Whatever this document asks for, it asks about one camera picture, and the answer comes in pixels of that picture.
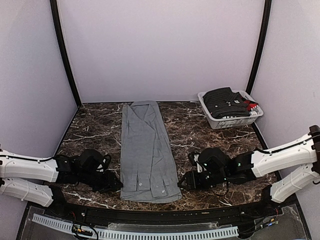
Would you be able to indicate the black frame post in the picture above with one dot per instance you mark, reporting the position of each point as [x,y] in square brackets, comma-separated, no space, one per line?
[260,45]
[63,52]

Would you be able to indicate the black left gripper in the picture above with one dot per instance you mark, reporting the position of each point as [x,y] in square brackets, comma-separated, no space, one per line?
[108,185]

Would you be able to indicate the light grey plastic basket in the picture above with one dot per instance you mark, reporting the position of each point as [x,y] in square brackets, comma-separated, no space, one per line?
[229,122]

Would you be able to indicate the white slotted cable duct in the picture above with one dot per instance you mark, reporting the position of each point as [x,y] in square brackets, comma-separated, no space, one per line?
[117,231]

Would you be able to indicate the black right frame post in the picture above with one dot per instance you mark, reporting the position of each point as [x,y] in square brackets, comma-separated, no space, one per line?
[260,45]

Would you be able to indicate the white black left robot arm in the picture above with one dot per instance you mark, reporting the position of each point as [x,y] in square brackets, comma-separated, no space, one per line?
[34,179]

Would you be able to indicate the black striped shirt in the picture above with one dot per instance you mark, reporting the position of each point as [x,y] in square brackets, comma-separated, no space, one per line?
[223,102]

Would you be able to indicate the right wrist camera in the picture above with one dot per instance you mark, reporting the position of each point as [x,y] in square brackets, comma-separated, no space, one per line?
[193,158]

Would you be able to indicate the grey long sleeve shirt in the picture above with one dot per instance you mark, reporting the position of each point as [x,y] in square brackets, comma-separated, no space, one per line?
[148,170]

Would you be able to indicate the red black plaid shirt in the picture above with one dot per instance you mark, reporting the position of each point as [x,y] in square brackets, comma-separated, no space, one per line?
[250,105]

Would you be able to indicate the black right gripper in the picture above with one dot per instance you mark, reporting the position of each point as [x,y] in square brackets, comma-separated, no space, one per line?
[193,183]

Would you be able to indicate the black left frame post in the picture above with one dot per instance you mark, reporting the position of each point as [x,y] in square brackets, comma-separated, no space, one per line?
[63,52]

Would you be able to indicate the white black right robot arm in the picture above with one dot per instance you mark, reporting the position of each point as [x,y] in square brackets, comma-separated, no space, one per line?
[215,167]

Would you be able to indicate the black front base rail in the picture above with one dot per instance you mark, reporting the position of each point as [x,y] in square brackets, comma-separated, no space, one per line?
[236,208]

